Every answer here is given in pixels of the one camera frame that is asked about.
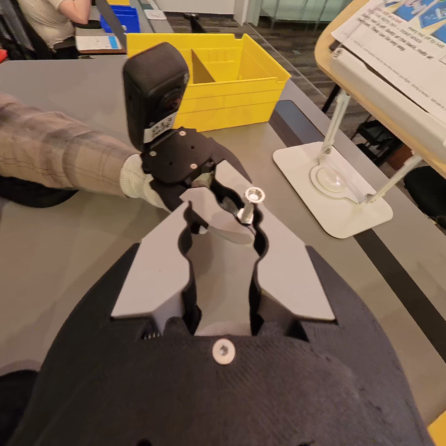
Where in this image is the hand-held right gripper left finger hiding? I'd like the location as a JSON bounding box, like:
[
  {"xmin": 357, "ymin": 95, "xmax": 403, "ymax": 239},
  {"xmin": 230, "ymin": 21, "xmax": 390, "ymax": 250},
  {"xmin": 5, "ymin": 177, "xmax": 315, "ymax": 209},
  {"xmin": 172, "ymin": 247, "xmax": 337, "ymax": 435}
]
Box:
[{"xmin": 112, "ymin": 202, "xmax": 203, "ymax": 333}]

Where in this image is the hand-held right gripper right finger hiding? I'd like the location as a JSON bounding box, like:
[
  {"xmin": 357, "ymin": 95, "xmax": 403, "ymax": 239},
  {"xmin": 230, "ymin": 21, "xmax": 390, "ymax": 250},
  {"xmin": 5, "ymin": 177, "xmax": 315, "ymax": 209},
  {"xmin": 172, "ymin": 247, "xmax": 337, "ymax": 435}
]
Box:
[{"xmin": 250, "ymin": 204, "xmax": 336, "ymax": 333}]

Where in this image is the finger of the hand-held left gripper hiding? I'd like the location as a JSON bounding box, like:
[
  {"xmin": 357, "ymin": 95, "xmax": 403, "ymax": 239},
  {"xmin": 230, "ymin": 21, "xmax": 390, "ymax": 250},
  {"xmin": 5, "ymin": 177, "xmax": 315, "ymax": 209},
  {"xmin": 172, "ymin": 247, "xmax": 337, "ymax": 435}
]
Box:
[
  {"xmin": 209, "ymin": 157, "xmax": 264, "ymax": 227},
  {"xmin": 179, "ymin": 187, "xmax": 256, "ymax": 245}
]

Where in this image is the silver hex bolt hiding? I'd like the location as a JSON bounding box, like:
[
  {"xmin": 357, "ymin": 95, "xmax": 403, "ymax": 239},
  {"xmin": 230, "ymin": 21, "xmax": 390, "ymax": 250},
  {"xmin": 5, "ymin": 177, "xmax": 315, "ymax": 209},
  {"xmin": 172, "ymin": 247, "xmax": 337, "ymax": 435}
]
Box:
[{"xmin": 237, "ymin": 187, "xmax": 267, "ymax": 222}]

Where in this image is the person's left forearm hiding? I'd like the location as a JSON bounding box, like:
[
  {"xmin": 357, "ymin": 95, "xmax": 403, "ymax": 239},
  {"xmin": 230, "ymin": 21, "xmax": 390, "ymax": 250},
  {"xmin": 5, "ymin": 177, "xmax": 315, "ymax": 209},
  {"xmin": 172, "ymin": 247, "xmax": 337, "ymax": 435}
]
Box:
[{"xmin": 0, "ymin": 94, "xmax": 143, "ymax": 192}]

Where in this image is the person's left hand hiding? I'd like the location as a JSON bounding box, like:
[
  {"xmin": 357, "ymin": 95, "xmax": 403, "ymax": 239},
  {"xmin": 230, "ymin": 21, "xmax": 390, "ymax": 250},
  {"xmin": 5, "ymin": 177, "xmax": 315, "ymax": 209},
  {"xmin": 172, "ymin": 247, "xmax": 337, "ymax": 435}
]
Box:
[{"xmin": 120, "ymin": 154, "xmax": 171, "ymax": 210}]

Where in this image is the blue white paper sheet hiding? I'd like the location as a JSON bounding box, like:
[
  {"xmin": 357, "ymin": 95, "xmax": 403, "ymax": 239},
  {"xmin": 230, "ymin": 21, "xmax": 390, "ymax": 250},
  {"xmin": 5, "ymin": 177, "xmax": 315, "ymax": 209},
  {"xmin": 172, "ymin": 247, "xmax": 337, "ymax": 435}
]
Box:
[{"xmin": 75, "ymin": 34, "xmax": 126, "ymax": 55}]

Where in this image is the blue plastic bin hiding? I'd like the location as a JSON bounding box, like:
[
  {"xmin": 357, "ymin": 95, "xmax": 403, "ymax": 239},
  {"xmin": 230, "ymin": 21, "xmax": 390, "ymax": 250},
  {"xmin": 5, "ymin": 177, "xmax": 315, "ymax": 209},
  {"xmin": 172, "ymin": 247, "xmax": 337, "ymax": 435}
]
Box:
[{"xmin": 100, "ymin": 6, "xmax": 140, "ymax": 34}]

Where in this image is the wooden document stand white base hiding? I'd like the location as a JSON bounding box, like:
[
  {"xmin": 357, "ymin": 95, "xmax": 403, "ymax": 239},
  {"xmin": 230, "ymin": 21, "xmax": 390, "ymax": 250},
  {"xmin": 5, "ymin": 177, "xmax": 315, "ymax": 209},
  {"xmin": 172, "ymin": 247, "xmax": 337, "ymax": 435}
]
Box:
[{"xmin": 273, "ymin": 0, "xmax": 446, "ymax": 239}]

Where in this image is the black round pad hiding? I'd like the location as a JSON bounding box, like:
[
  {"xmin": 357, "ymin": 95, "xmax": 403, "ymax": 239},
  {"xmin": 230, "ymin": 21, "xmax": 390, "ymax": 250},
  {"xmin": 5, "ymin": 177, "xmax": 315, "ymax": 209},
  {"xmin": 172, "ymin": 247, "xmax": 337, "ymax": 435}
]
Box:
[{"xmin": 0, "ymin": 176, "xmax": 79, "ymax": 208}]

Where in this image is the black office chair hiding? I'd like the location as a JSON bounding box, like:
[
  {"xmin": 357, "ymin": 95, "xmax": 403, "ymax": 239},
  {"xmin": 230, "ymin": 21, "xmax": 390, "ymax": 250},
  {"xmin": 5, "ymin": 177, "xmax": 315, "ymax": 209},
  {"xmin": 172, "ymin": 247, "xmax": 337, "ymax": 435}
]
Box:
[{"xmin": 403, "ymin": 166, "xmax": 446, "ymax": 230}]

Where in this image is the printed instruction sheet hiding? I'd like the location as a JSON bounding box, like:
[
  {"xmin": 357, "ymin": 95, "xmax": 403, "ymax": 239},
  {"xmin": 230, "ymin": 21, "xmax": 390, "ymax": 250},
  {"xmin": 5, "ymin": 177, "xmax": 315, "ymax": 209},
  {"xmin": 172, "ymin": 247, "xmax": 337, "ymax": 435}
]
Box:
[{"xmin": 333, "ymin": 0, "xmax": 446, "ymax": 112}]

